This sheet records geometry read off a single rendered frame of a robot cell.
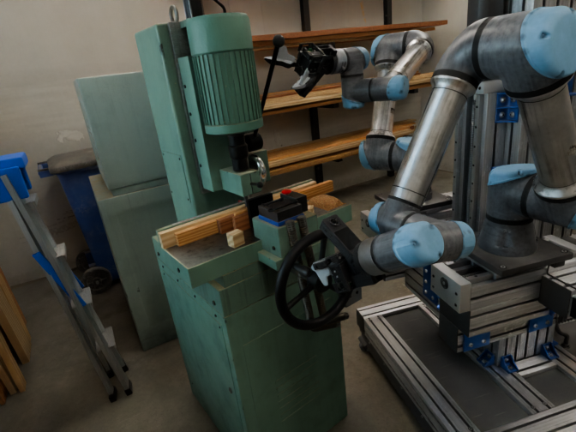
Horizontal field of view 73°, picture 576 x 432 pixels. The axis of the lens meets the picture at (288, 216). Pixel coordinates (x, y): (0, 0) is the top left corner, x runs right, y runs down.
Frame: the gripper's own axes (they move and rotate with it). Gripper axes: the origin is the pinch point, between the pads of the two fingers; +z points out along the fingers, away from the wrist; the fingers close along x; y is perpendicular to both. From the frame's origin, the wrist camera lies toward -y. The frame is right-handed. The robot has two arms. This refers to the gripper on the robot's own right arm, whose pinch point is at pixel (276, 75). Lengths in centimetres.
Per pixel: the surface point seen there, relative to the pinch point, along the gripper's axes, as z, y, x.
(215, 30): 17.5, 10.4, -7.4
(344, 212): -14.6, -31.6, 34.3
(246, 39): 9.1, 8.8, -5.2
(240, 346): 31, -55, 51
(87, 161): 31, -136, -119
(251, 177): 12.2, -24.2, 14.8
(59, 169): 47, -137, -119
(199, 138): 19.6, -24.0, -5.7
